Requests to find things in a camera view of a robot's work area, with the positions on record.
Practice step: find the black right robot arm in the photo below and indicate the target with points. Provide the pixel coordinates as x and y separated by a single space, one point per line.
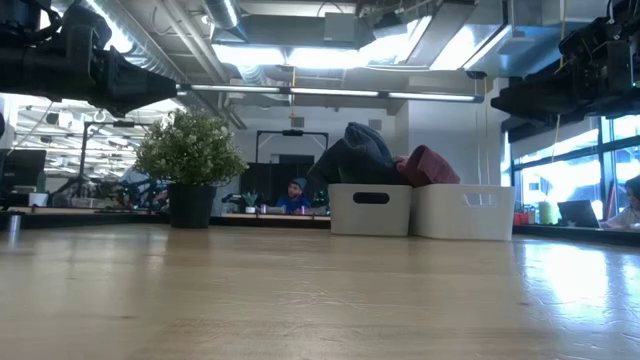
625 65

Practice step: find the silver ventilation duct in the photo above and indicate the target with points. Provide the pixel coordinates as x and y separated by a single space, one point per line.
222 12

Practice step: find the potted green plant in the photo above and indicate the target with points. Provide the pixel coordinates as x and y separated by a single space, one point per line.
191 205

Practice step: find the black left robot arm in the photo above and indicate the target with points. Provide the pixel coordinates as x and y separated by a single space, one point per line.
45 70

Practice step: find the white plastic bin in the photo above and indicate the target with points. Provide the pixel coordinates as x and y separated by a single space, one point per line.
450 222

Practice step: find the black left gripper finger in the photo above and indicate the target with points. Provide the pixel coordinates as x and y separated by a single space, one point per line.
125 106
140 82

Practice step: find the green cylindrical container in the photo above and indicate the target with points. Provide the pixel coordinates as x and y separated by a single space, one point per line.
547 214

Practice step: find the dark laptop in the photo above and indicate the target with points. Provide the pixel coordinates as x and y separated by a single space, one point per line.
577 214

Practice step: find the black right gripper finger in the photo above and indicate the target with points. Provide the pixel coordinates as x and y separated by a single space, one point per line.
537 97
540 115

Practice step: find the black computer monitor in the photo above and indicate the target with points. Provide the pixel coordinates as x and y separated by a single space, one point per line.
22 170

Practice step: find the maroon cap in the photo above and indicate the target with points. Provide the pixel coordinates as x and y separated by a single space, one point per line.
430 167

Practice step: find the black aluminium table frame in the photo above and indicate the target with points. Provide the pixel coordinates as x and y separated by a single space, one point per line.
100 219

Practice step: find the small potted succulent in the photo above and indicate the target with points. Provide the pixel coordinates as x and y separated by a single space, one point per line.
250 200

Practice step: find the black gantry stand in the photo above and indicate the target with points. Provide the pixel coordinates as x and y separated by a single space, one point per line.
292 132

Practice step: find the long ceiling light fixture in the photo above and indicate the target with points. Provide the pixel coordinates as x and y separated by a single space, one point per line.
330 92

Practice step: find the grey plastic bin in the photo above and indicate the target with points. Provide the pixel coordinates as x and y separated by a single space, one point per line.
345 220

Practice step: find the red container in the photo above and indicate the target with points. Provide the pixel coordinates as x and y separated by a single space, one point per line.
521 218

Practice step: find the person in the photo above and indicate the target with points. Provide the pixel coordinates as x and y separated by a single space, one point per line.
627 217
295 202

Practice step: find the blue denim cap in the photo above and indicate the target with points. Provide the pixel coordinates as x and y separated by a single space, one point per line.
337 167

